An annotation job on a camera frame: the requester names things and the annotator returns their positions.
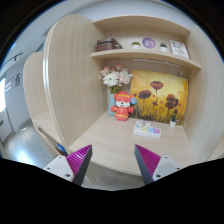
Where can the white framed text card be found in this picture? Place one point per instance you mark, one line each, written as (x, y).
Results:
(179, 48)

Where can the light wood shelf unit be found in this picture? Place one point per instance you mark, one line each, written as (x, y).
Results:
(68, 102)

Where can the small potted plant on desk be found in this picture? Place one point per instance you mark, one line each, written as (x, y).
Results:
(173, 121)

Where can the yellow poppy flower painting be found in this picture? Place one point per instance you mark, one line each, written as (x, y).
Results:
(159, 96)

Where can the pink white flower bouquet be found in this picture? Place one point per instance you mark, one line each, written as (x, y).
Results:
(115, 77)

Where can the small potted plant right shelf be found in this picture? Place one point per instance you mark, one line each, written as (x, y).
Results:
(163, 47)

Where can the purple round number sign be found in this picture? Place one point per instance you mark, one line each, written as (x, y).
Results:
(148, 42)

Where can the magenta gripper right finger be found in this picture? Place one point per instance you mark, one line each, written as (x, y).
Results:
(152, 166)

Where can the small potted plant shelf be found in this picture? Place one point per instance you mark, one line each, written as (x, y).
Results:
(163, 47)
(135, 45)

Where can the small potted plant left shelf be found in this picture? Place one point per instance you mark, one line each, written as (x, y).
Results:
(135, 45)

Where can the brown storage box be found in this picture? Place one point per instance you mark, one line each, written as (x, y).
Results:
(108, 44)

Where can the white pastel desk calendar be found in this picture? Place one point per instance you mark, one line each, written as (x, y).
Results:
(143, 128)

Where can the light blue vase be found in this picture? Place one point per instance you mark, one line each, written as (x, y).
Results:
(111, 102)

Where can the red plush mascot doll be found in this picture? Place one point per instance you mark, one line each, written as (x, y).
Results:
(122, 107)

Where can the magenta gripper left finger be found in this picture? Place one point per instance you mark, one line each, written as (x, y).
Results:
(72, 167)

